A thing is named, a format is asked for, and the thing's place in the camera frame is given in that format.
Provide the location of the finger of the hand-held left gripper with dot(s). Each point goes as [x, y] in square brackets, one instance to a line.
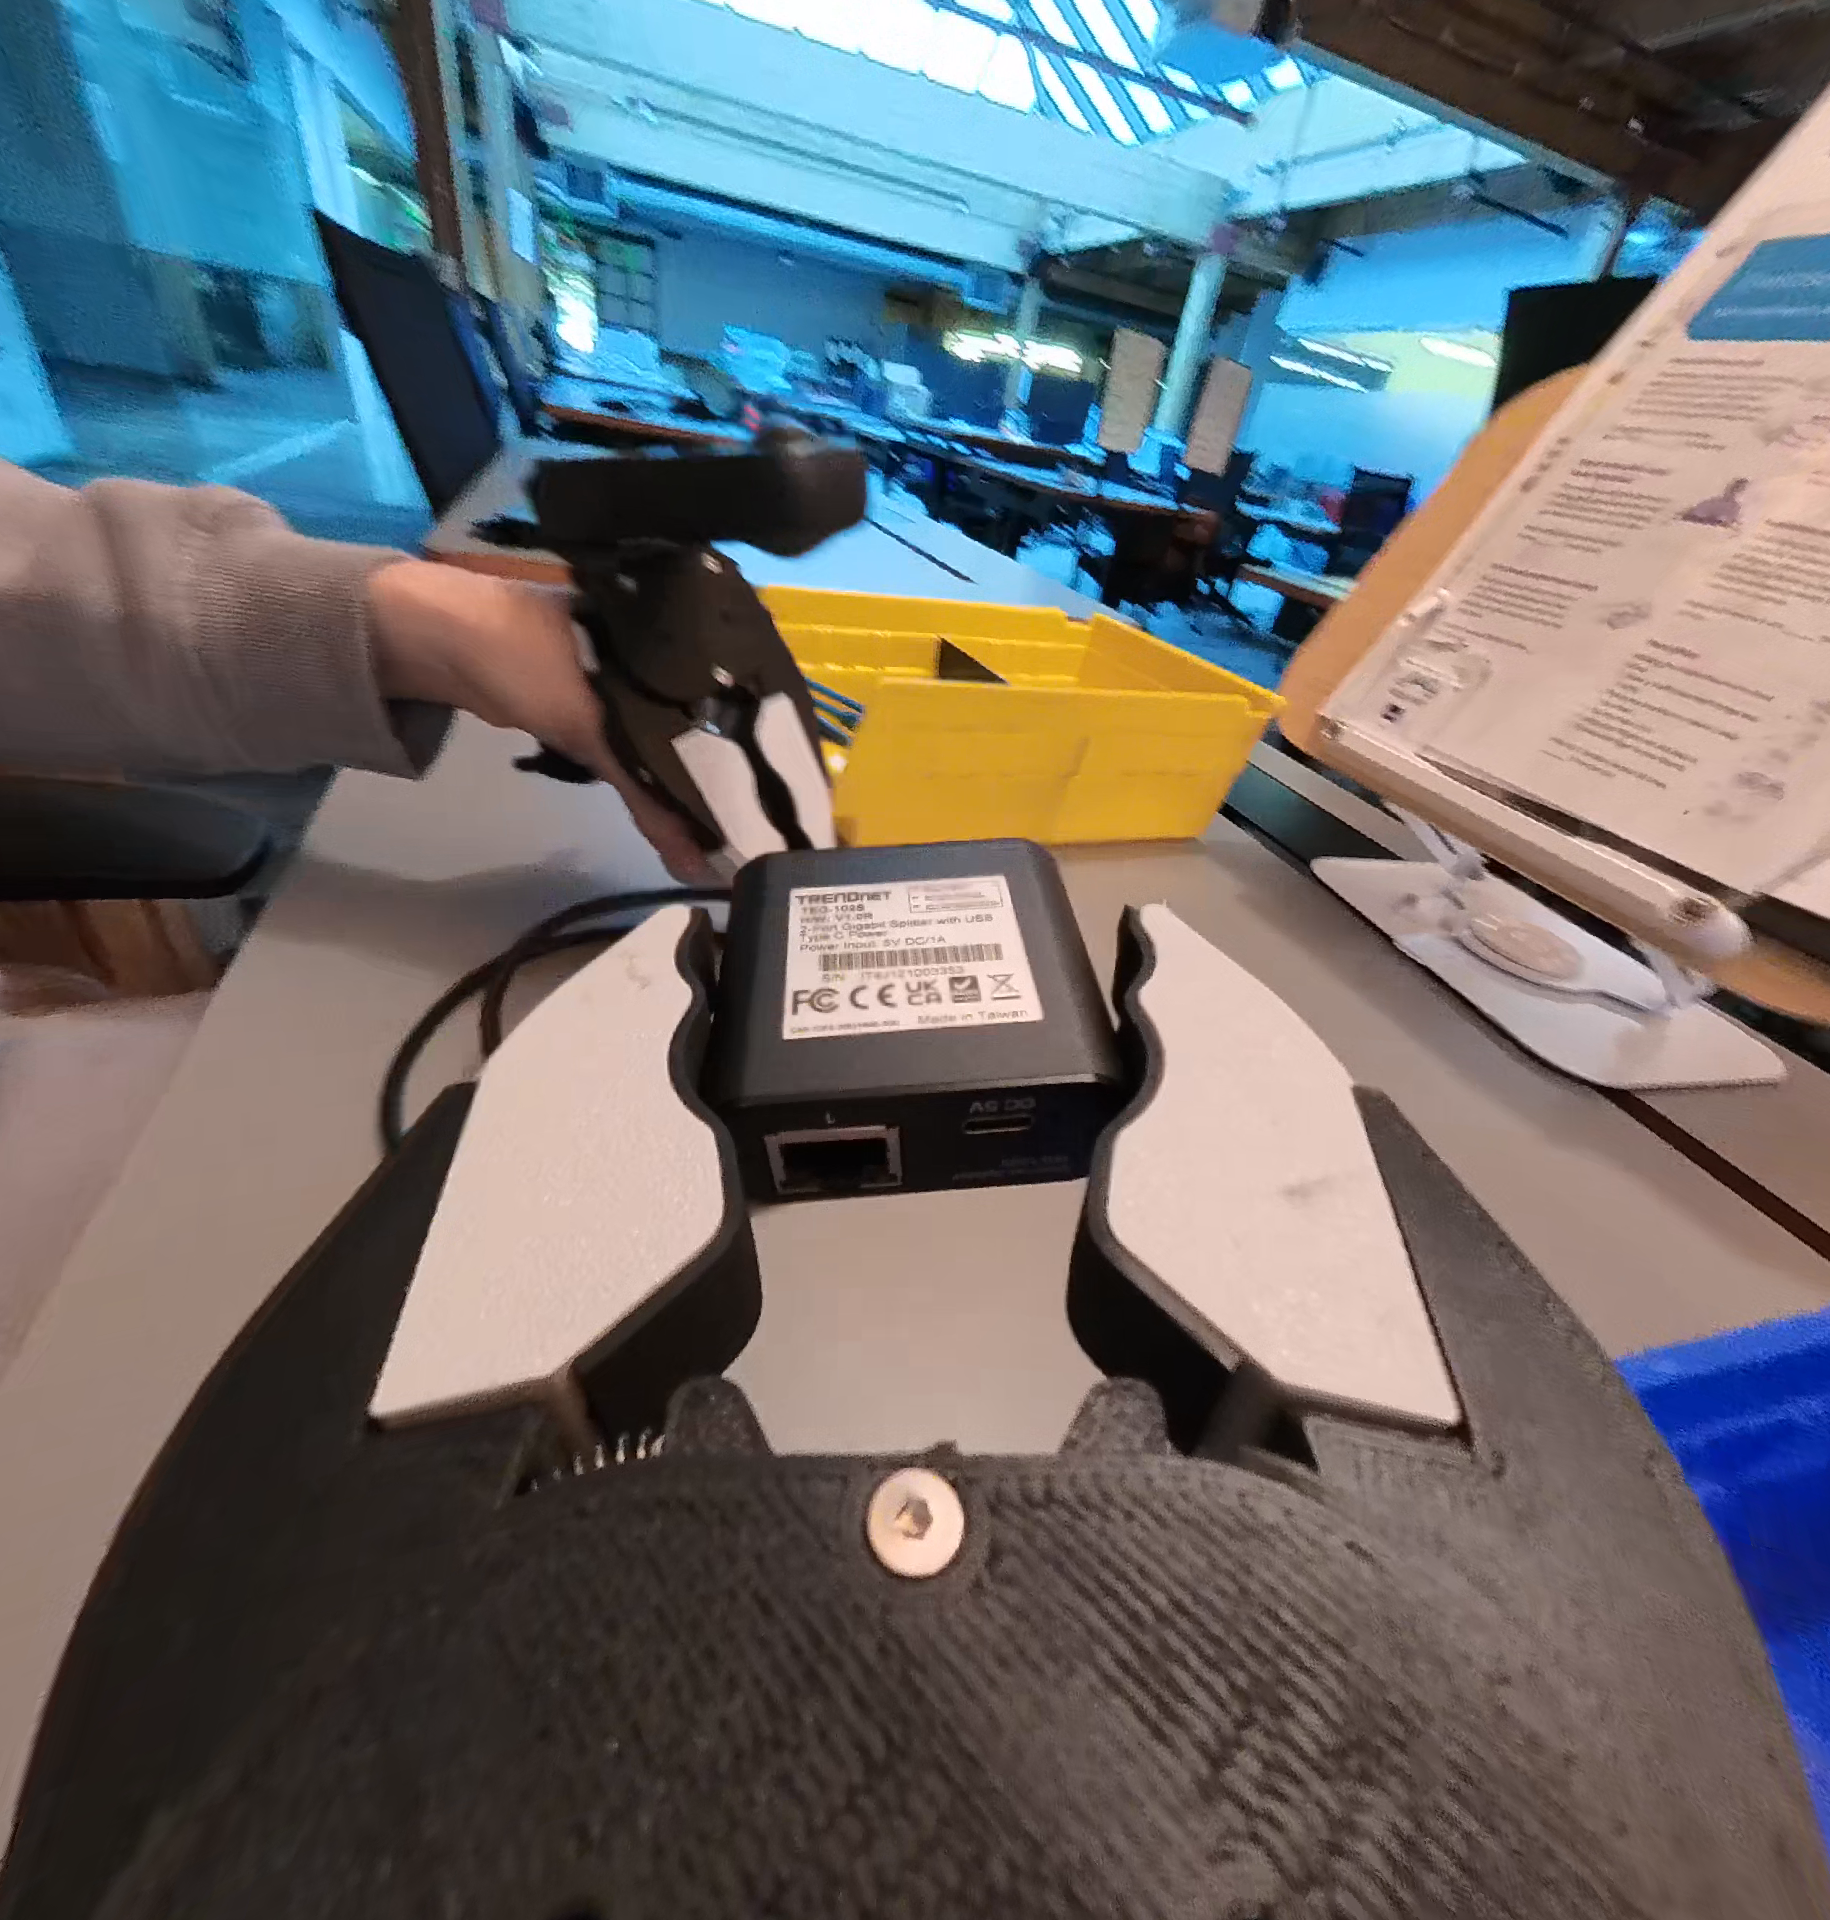
[805, 766]
[729, 796]

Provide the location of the white document stand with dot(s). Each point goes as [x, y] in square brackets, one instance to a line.
[1544, 974]

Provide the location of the black monitor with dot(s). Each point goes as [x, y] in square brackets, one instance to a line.
[1567, 347]
[422, 374]

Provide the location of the blue plastic bin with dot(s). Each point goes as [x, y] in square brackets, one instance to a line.
[1770, 1528]

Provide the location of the row of background office desks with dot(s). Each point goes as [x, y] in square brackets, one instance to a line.
[1035, 449]

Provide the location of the brown cardboard board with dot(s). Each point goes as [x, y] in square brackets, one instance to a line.
[1395, 555]

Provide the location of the yellow plastic bin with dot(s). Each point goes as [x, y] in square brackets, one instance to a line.
[1035, 737]

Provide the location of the person's left forearm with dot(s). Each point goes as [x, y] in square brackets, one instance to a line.
[165, 616]

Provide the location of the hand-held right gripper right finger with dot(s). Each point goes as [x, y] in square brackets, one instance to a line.
[1261, 1187]

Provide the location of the person's left hand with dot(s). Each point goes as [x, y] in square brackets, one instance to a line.
[479, 645]

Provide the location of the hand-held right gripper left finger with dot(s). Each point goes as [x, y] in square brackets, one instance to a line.
[555, 1173]

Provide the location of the black network splitter box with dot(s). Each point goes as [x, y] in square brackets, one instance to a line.
[899, 960]

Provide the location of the grey desk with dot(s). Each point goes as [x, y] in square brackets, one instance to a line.
[225, 1173]

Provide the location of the printed instruction sheet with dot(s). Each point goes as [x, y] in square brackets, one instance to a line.
[1683, 524]

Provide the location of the black chair armrest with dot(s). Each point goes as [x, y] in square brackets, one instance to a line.
[105, 832]

